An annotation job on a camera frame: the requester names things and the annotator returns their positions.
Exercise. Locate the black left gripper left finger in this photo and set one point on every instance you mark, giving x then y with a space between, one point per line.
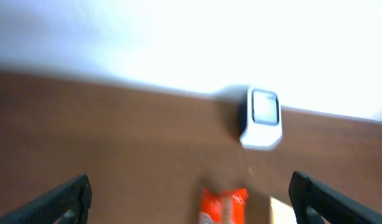
67 203

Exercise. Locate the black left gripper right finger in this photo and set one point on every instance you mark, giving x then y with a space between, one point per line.
314 202

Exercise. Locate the white barcode scanner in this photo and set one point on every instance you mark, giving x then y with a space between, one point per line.
259 120

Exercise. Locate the spaghetti pack orange ends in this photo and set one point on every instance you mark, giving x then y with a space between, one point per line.
225 208

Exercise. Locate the cream snack bag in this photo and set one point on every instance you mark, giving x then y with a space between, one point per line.
281 213

